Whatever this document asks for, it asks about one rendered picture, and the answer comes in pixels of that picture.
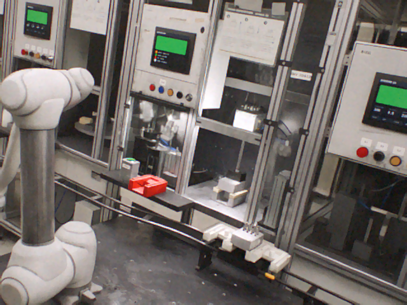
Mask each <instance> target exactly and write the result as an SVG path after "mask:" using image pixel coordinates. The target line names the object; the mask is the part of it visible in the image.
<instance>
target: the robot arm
mask: <svg viewBox="0 0 407 305"><path fill-rule="evenodd" d="M93 84H94V81H93V77H92V75H91V74H90V72H88V71H87V70H86V69H83V68H74V69H70V70H68V71H67V70H51V69H42V68H32V69H25V70H21V71H18V72H14V73H13V74H10V75H9V76H7V77H6V78H5V79H4V80H3V81H2V82H1V84H0V103H1V105H3V107H4V108H5V109H6V110H7V111H8V112H9V113H10V114H11V117H12V118H13V126H12V129H11V133H10V139H9V142H8V147H7V148H6V154H5V157H4V159H0V167H2V169H1V170H0V210H2V209H3V208H4V205H5V197H4V194H5V192H6V190H7V189H8V184H9V183H10V182H11V181H12V180H13V179H14V177H15V176H16V173H17V170H18V167H19V164H20V180H21V216H22V233H21V239H19V240H18V241H17V244H16V245H14V246H13V249H12V253H11V258H10V260H9V262H8V266H7V269H6V270H5V272H4V273H3V275H2V277H1V281H0V293H1V297H2V299H3V301H4V302H5V303H6V304H8V305H40V304H42V303H44V302H46V301H48V299H53V301H55V302H56V303H57V304H59V305H75V304H77V303H80V302H81V301H84V302H86V303H88V304H94V302H95V300H96V298H95V296H94V295H95V294H99V293H101V292H102V287H101V286H99V285H96V284H94V283H92V274H93V270H94V265H95V256H96V253H97V239H96V236H95V234H94V231H93V229H92V228H91V227H90V226H89V224H87V223H84V222H79V221H70V222H66V224H64V225H63V226H62V227H60V228H59V229H58V230H57V232H56V233H55V128H56V127H57V124H58V123H59V121H60V116H61V114H62V112H64V111H67V110H68V109H70V108H72V107H74V106H76V105H77V104H79V102H80V103H81V101H82V100H84V99H85V98H86V97H87V96H89V94H90V92H91V91H92V89H93Z"/></svg>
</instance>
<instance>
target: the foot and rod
mask: <svg viewBox="0 0 407 305"><path fill-rule="evenodd" d="M244 147H245V141H242V145H241V146H240V152H239V155H238V161H237V167H236V169H234V168H232V169H229V170H228V173H227V176H226V178H229V179H231V180H234V181H236V182H239V183H240V182H244V181H245V178H246V173H244V172H243V171H240V170H239V169H240V163H241V162H242V157H243V153H244Z"/></svg>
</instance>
